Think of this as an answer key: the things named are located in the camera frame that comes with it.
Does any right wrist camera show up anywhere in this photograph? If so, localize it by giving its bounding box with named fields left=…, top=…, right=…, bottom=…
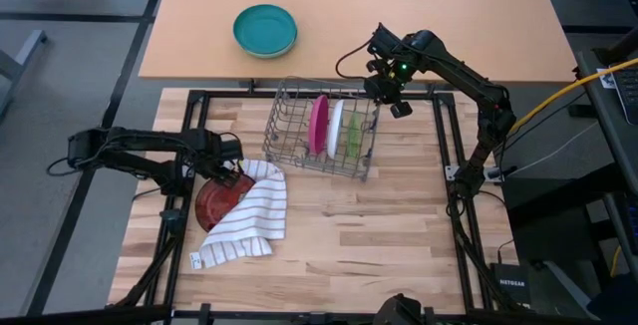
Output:
left=371, top=23, right=400, bottom=60

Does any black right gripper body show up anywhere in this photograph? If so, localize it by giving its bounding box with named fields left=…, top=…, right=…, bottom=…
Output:
left=371, top=55, right=411, bottom=105

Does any teal plate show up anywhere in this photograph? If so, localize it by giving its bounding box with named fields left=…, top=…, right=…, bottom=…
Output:
left=232, top=4, right=299, bottom=57

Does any white plate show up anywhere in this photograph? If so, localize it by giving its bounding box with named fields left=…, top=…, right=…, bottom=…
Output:
left=326, top=99, right=345, bottom=161

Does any grey wire dish rack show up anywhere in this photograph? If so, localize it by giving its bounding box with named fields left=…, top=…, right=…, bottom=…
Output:
left=261, top=76, right=383, bottom=182

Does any white striped dish towel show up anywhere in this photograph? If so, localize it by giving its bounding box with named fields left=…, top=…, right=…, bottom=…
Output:
left=188, top=159, right=289, bottom=270

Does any black laptop keyboard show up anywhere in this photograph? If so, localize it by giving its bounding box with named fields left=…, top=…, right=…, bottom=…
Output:
left=612, top=63, right=638, bottom=127

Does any tan wooden desk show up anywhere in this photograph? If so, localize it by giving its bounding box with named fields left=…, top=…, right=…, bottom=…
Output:
left=138, top=0, right=578, bottom=85

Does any black metal table frame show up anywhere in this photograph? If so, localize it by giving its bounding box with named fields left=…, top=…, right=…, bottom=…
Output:
left=107, top=88, right=529, bottom=325

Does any yellow cable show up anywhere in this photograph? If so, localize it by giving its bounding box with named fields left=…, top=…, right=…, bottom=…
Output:
left=507, top=58, right=638, bottom=135

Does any black table-level camera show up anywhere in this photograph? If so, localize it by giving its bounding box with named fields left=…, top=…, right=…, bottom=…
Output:
left=373, top=293, right=424, bottom=325

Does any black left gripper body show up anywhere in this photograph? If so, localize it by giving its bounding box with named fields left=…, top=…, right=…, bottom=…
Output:
left=201, top=133, right=245, bottom=172

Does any dark red patterned plate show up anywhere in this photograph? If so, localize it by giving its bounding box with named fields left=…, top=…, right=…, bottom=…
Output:
left=193, top=172, right=256, bottom=233

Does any pink plate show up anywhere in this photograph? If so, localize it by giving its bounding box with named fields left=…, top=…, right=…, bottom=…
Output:
left=307, top=94, right=330, bottom=156

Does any lime green plate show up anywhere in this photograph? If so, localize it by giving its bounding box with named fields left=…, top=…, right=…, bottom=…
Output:
left=346, top=110, right=361, bottom=160

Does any white cable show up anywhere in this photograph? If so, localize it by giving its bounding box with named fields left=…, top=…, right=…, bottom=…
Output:
left=510, top=120, right=599, bottom=176

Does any grey metal table leg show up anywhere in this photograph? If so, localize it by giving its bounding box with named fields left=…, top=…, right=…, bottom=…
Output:
left=0, top=29, right=49, bottom=117

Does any black Netgear network switch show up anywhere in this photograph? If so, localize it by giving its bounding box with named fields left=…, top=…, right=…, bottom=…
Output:
left=490, top=262, right=532, bottom=306

